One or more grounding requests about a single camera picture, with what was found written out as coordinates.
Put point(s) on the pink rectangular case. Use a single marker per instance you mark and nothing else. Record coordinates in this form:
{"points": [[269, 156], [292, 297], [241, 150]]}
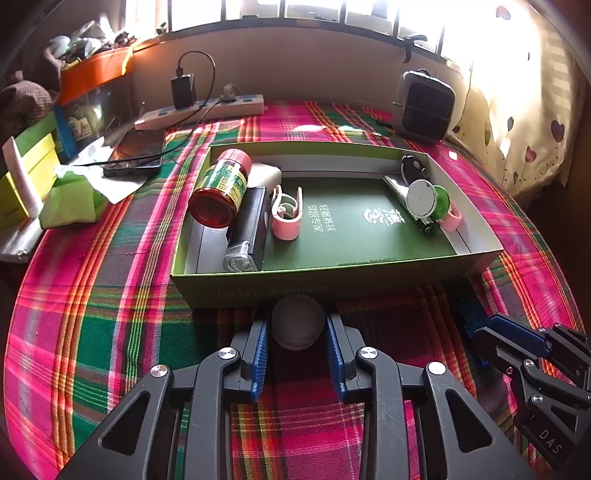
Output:
{"points": [[452, 221]]}

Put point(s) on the yellow green box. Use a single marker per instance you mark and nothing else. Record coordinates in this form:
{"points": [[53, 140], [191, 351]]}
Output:
{"points": [[34, 129]]}

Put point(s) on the white tube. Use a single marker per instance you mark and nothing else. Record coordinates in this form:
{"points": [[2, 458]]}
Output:
{"points": [[23, 180]]}

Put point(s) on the small dark fan heater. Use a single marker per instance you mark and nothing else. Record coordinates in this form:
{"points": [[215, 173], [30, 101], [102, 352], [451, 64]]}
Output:
{"points": [[425, 106]]}

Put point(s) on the silver black rectangular case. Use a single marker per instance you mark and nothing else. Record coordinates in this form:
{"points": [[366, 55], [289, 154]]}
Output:
{"points": [[395, 187]]}

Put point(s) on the cream curtain with hearts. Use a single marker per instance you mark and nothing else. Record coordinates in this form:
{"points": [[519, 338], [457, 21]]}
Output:
{"points": [[526, 101]]}

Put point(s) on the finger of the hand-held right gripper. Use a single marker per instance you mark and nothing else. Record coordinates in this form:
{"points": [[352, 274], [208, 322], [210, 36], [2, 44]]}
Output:
{"points": [[508, 355], [517, 330]]}

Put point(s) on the orange planter box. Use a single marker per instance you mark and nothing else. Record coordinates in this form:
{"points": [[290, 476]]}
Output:
{"points": [[94, 76]]}

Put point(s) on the black device with clear end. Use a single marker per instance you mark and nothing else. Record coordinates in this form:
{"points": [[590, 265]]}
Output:
{"points": [[251, 217]]}

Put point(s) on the white and green spool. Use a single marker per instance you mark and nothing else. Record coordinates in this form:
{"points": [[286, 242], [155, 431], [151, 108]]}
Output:
{"points": [[420, 198]]}

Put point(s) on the green tissue pack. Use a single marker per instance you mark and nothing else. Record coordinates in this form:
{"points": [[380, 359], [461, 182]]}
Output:
{"points": [[69, 203]]}

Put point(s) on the black charger adapter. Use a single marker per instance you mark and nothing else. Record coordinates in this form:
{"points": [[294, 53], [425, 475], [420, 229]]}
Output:
{"points": [[183, 92]]}

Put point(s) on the pink plastic clip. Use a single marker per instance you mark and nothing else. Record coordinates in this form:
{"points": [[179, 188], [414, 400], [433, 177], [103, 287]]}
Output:
{"points": [[286, 228]]}

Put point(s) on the window with bars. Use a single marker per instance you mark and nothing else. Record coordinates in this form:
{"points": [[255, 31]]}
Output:
{"points": [[300, 16]]}

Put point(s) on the pale grey round container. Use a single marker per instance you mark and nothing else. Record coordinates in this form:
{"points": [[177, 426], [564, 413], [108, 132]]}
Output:
{"points": [[298, 323]]}

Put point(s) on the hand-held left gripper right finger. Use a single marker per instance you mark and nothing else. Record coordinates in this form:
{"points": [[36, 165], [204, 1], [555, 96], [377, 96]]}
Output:
{"points": [[334, 357]]}

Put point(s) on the red-lid bottle green label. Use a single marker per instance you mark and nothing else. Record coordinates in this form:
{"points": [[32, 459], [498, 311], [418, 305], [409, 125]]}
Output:
{"points": [[221, 184]]}

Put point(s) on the white power strip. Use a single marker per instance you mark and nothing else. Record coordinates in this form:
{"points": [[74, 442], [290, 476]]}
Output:
{"points": [[231, 108]]}

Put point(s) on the white charger plug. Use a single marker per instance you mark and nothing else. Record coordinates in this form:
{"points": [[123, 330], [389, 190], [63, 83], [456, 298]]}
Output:
{"points": [[268, 177]]}

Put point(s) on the brown patterned cloth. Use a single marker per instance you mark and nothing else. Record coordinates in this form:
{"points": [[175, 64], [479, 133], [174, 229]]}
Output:
{"points": [[27, 99]]}

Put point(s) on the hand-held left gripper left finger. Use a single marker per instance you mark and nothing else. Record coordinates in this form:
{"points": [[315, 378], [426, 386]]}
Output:
{"points": [[258, 355]]}

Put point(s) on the blue printed box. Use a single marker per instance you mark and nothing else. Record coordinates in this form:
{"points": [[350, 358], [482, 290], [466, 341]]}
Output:
{"points": [[76, 127]]}

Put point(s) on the yellow cardboard box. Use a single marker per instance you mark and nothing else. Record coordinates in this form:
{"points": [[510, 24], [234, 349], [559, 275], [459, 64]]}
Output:
{"points": [[41, 157]]}

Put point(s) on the black round disc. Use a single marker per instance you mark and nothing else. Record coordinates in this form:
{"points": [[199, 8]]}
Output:
{"points": [[411, 166]]}

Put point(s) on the green cardboard box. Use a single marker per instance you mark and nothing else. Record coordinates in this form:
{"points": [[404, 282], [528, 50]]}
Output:
{"points": [[323, 286]]}

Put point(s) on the black phone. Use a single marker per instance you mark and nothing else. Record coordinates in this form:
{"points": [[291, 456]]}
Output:
{"points": [[136, 154]]}

